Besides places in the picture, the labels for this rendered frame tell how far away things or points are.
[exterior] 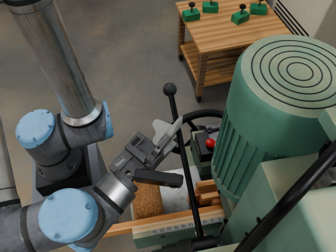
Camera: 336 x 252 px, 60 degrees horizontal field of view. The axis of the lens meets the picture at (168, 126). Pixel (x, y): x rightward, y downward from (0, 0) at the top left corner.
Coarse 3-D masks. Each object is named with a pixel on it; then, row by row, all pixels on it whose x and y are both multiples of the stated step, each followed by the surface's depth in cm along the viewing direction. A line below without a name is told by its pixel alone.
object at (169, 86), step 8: (168, 88) 71; (168, 96) 72; (176, 112) 70; (176, 136) 68; (184, 152) 67; (184, 160) 66; (184, 168) 65; (192, 184) 64; (192, 192) 63; (192, 200) 63; (192, 208) 62; (200, 224) 61; (200, 232) 61; (192, 240) 59; (200, 240) 59; (208, 240) 59; (192, 248) 58; (200, 248) 57; (208, 248) 57
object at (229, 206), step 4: (220, 192) 81; (220, 196) 81; (224, 196) 77; (224, 200) 78; (228, 200) 75; (224, 204) 78; (228, 204) 75; (232, 204) 74; (236, 204) 74; (224, 208) 79; (228, 208) 75; (232, 208) 74; (224, 212) 80; (228, 212) 76; (228, 216) 76
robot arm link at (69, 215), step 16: (64, 192) 51; (80, 192) 52; (32, 208) 52; (48, 208) 50; (64, 208) 50; (80, 208) 50; (96, 208) 54; (32, 224) 50; (48, 224) 49; (64, 224) 49; (80, 224) 49; (96, 224) 54; (32, 240) 49; (48, 240) 50; (64, 240) 48; (80, 240) 54
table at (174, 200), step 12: (180, 168) 95; (192, 168) 95; (192, 180) 93; (168, 192) 90; (180, 192) 90; (168, 204) 88; (180, 204) 88; (132, 216) 86; (216, 228) 84; (156, 240) 83; (168, 240) 85
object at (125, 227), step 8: (200, 208) 83; (208, 208) 83; (216, 208) 83; (160, 216) 82; (168, 216) 82; (176, 216) 82; (184, 216) 82; (120, 224) 81; (128, 224) 81; (136, 224) 81; (112, 232) 80; (120, 232) 82; (128, 232) 83
